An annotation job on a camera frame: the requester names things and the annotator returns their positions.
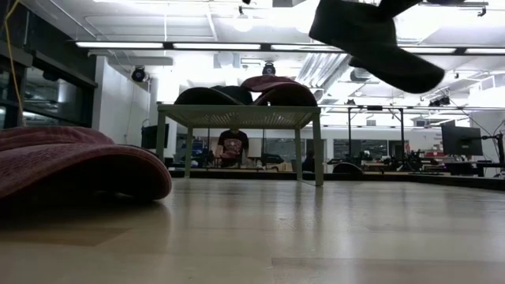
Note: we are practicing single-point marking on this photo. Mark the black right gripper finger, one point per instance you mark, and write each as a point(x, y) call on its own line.
point(396, 7)

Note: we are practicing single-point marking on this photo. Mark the dark grey baseball cap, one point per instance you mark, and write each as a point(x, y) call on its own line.
point(205, 96)
point(375, 47)

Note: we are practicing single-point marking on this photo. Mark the maroon baseball cap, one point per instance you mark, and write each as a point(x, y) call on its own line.
point(264, 82)
point(79, 161)
point(292, 98)

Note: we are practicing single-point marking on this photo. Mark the black ceiling spotlight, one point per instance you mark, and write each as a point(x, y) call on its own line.
point(269, 69)
point(138, 74)
point(440, 102)

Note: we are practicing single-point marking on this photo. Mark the black framed background table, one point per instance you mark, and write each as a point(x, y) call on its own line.
point(349, 126)

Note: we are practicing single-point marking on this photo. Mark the large black monitor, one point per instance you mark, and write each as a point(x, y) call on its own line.
point(461, 140)

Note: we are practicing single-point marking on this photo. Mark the green perforated metal shelf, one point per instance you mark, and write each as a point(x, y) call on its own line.
point(236, 116)

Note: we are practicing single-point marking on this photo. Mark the person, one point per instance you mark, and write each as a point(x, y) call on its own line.
point(233, 146)

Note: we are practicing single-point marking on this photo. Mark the long ceiling light bar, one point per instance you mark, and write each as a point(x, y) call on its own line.
point(126, 45)

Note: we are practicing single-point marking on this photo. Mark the small black monitor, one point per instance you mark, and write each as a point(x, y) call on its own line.
point(152, 136)

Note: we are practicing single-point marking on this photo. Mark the black framed glass partition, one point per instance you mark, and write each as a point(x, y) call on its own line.
point(51, 94)

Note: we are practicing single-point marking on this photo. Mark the silver ventilation duct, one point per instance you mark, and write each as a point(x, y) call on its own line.
point(327, 67)

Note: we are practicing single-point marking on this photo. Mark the black aluminium table frame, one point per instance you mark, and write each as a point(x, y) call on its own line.
point(394, 179)

